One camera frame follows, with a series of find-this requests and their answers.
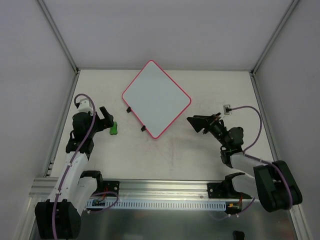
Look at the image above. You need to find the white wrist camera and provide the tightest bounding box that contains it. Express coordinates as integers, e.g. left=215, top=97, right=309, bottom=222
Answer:
left=223, top=104, right=232, bottom=116
left=75, top=98, right=93, bottom=116

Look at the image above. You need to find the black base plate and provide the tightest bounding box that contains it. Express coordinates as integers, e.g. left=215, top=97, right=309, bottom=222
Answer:
left=102, top=180, right=120, bottom=198
left=207, top=182, right=229, bottom=199

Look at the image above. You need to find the pink framed whiteboard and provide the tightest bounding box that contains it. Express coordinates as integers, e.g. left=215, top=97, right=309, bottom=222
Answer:
left=121, top=60, right=192, bottom=139

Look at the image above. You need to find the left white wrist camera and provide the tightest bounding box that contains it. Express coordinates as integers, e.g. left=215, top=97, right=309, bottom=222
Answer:
left=75, top=98, right=93, bottom=116

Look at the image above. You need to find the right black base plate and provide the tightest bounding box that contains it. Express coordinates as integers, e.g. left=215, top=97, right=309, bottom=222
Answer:
left=207, top=182, right=229, bottom=199

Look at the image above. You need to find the purple cable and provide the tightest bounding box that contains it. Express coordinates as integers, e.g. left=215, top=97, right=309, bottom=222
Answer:
left=211, top=105, right=293, bottom=221
left=52, top=93, right=120, bottom=240

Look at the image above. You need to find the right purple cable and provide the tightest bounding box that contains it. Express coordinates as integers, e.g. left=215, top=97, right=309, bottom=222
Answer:
left=211, top=105, right=293, bottom=221

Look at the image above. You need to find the black object bottom edge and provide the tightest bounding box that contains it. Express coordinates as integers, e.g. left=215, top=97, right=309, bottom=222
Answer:
left=233, top=230, right=245, bottom=240

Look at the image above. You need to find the aluminium mounting rail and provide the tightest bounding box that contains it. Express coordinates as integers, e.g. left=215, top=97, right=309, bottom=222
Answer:
left=28, top=176, right=261, bottom=200

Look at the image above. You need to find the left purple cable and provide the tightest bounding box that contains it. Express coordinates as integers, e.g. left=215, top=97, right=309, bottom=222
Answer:
left=52, top=93, right=120, bottom=240

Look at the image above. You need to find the aluminium frame post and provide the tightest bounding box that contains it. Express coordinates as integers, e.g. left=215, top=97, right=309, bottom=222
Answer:
left=37, top=0, right=80, bottom=74
left=251, top=0, right=301, bottom=76

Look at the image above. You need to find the white slotted cable duct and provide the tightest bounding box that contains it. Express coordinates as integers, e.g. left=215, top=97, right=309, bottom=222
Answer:
left=85, top=198, right=227, bottom=212

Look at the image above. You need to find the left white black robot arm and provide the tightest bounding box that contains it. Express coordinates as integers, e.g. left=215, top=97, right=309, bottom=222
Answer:
left=34, top=106, right=114, bottom=240

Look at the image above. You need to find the left aluminium frame post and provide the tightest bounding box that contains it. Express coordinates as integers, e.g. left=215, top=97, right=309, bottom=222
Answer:
left=37, top=0, right=80, bottom=74

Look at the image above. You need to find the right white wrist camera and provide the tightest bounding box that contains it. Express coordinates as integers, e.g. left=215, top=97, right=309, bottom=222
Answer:
left=223, top=104, right=232, bottom=116

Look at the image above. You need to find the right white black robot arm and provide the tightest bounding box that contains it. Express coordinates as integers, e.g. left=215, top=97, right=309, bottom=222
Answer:
left=187, top=113, right=303, bottom=212

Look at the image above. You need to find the right aluminium frame post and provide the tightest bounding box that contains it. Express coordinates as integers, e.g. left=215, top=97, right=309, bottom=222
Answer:
left=251, top=0, right=301, bottom=76

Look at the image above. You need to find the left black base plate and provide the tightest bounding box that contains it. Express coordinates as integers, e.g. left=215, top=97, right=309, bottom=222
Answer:
left=102, top=180, right=120, bottom=198

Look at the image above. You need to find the green bone-shaped eraser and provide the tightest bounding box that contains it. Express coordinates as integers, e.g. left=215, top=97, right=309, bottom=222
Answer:
left=109, top=121, right=118, bottom=136

